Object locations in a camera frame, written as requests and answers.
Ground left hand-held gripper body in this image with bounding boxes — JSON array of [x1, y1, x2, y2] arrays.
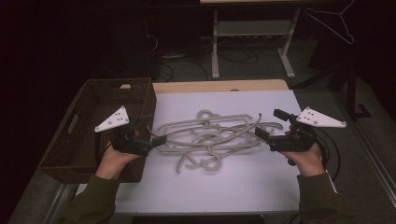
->
[[93, 105, 154, 157]]

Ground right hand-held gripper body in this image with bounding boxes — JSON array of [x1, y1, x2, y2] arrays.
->
[[268, 106, 347, 154]]

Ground beige plastic hanger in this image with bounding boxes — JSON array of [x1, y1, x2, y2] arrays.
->
[[176, 141, 261, 175], [155, 109, 255, 147], [167, 112, 263, 148], [157, 121, 284, 155]]

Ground brown wicker basket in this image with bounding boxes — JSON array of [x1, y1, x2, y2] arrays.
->
[[37, 77, 158, 185]]

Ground person's right hand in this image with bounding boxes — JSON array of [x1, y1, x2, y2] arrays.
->
[[278, 129, 327, 177]]

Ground person's left hand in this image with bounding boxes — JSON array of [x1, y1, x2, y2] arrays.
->
[[94, 141, 142, 182]]

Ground black metal stand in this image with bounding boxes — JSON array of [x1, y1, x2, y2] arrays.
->
[[292, 62, 373, 120]]

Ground light wooden table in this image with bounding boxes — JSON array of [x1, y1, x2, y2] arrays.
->
[[120, 78, 290, 94]]

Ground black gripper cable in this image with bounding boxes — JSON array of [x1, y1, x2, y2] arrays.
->
[[314, 127, 342, 183]]

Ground aluminium rail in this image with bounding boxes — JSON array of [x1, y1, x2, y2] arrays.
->
[[43, 183, 78, 224], [351, 118, 396, 208]]

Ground black floor cables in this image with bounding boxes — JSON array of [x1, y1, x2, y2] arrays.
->
[[146, 34, 260, 83]]

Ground white metal desk frame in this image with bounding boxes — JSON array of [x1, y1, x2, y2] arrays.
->
[[199, 0, 302, 80]]

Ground thin wire hanger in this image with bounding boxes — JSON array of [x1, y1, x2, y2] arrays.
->
[[303, 0, 356, 45]]

